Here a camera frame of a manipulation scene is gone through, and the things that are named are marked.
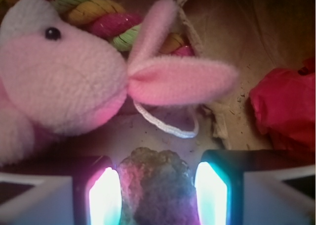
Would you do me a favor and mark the pink plush bunny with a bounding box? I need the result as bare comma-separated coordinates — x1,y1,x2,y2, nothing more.
0,0,238,166

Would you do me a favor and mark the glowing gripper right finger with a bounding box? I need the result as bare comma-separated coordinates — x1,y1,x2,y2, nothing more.
195,150,316,225

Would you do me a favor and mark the brown rough rock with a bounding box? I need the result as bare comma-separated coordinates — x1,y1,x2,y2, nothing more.
118,147,200,225

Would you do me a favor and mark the multicolour twisted rope toy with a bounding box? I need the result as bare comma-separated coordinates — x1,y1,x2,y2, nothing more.
0,0,194,66

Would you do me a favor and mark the brown paper bag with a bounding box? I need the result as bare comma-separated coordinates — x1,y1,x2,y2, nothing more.
0,0,316,225

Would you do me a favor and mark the crumpled red paper ball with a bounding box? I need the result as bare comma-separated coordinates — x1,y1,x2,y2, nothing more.
249,57,316,153

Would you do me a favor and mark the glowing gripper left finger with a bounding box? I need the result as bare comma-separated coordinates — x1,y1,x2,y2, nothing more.
0,156,122,225

